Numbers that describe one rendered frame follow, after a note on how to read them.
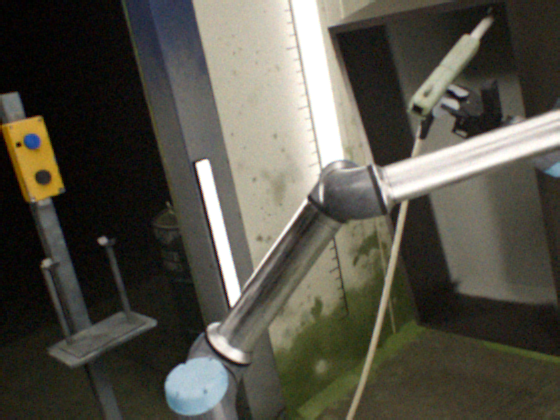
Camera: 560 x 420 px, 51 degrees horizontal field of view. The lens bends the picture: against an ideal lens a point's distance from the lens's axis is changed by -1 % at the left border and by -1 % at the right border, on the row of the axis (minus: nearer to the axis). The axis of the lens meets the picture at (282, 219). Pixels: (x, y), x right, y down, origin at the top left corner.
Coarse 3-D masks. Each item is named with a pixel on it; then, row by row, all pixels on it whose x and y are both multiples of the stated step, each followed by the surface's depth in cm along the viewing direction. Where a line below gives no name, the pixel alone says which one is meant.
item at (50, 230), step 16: (0, 96) 188; (16, 96) 191; (0, 112) 193; (32, 208) 201; (48, 208) 201; (48, 224) 202; (48, 240) 202; (64, 240) 206; (48, 256) 206; (64, 256) 206; (64, 272) 207; (64, 288) 207; (64, 304) 211; (80, 304) 211; (80, 320) 212; (96, 368) 217; (96, 384) 218; (96, 400) 222; (112, 400) 223; (112, 416) 223
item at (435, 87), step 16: (496, 16) 160; (480, 32) 154; (464, 48) 148; (448, 64) 144; (464, 64) 147; (432, 80) 141; (448, 80) 141; (416, 96) 137; (432, 96) 138; (416, 112) 139
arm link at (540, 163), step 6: (540, 156) 138; (546, 156) 137; (552, 156) 136; (558, 156) 136; (528, 162) 141; (534, 162) 140; (540, 162) 138; (546, 162) 138; (552, 162) 137; (558, 162) 136; (540, 168) 140; (546, 168) 139; (552, 168) 138; (558, 168) 137; (552, 174) 140; (558, 174) 138
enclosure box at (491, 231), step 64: (384, 0) 195; (448, 0) 158; (512, 0) 145; (384, 64) 208; (512, 64) 190; (384, 128) 211; (448, 128) 219; (448, 192) 235; (512, 192) 216; (448, 256) 248; (512, 256) 231; (448, 320) 231; (512, 320) 219
